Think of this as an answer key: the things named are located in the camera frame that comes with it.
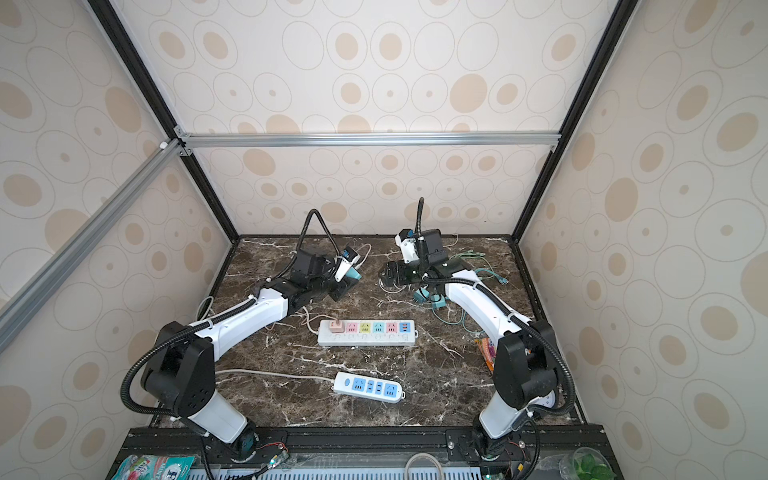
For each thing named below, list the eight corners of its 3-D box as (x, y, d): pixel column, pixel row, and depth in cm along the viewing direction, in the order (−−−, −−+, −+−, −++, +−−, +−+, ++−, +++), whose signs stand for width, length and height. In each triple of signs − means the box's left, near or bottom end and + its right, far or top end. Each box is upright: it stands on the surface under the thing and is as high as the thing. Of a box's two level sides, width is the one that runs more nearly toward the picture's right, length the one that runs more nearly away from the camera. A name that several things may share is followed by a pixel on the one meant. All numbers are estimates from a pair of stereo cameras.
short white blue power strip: (332, 392, 84) (330, 389, 82) (337, 374, 87) (335, 370, 85) (403, 405, 82) (404, 401, 80) (406, 385, 85) (406, 382, 83)
